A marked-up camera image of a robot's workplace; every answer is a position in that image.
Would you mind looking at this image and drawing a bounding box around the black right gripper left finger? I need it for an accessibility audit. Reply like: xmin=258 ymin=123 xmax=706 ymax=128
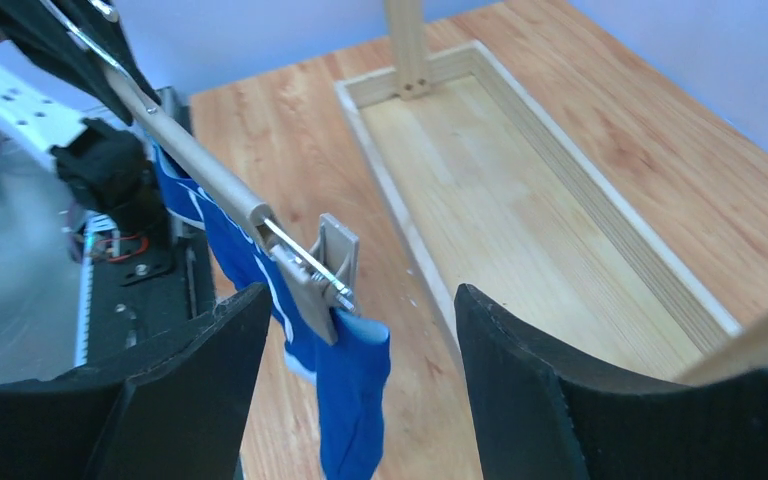
xmin=0 ymin=284 xmax=272 ymax=479

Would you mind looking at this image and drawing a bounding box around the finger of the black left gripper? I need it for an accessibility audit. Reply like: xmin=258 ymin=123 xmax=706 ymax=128
xmin=0 ymin=0 xmax=133 ymax=125
xmin=65 ymin=0 xmax=160 ymax=106

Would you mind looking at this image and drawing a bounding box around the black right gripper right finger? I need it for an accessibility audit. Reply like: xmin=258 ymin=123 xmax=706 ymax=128
xmin=454 ymin=284 xmax=768 ymax=479

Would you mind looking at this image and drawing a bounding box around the blue underwear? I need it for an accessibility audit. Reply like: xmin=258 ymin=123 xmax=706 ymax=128
xmin=152 ymin=143 xmax=391 ymax=479

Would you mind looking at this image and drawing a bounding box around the wooden hanger holding blue underwear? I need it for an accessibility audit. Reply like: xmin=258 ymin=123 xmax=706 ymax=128
xmin=41 ymin=1 xmax=359 ymax=345

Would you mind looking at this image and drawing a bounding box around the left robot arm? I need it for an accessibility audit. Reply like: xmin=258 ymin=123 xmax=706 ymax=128
xmin=0 ymin=1 xmax=168 ymax=234

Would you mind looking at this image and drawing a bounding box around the wooden clothes rack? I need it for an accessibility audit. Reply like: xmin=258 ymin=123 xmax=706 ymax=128
xmin=336 ymin=1 xmax=768 ymax=384

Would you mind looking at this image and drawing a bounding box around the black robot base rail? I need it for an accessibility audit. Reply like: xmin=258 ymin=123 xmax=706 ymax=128
xmin=72 ymin=86 xmax=220 ymax=369

